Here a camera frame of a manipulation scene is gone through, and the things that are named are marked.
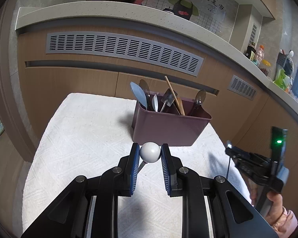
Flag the white ceramic spoon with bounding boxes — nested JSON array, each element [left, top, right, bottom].
[[138, 142, 161, 172]]

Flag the long wooden chopstick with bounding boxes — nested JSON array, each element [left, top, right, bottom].
[[165, 76, 179, 110]]

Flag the dark translucent plastic spoon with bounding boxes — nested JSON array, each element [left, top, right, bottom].
[[189, 89, 206, 116]]

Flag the brown wooden spoon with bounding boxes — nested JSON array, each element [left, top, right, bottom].
[[177, 97, 185, 115]]

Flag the black shovel shaped spoon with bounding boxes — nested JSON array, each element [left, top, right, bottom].
[[160, 88, 174, 112]]

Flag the light blue plastic spoon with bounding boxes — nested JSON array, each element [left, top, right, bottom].
[[130, 82, 148, 110]]

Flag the person right hand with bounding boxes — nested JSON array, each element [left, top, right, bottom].
[[248, 180, 283, 226]]

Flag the maroon plastic utensil holder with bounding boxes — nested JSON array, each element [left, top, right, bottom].
[[132, 98, 212, 146]]

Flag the small grey vent grille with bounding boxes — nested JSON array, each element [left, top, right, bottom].
[[227, 75, 257, 101]]

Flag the green items on counter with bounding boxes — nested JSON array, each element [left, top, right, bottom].
[[273, 69, 292, 91]]

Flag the yellow lid chili jar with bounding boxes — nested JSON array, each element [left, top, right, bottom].
[[258, 59, 271, 76]]

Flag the long grey vent grille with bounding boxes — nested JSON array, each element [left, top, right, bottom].
[[45, 31, 204, 77]]

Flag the dark basket on counter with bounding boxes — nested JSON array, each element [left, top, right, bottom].
[[277, 50, 294, 77]]

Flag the orange cap clear bottle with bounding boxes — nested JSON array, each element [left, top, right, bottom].
[[253, 45, 264, 66]]

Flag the dark soy sauce bottle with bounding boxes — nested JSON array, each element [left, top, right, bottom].
[[245, 42, 256, 61]]

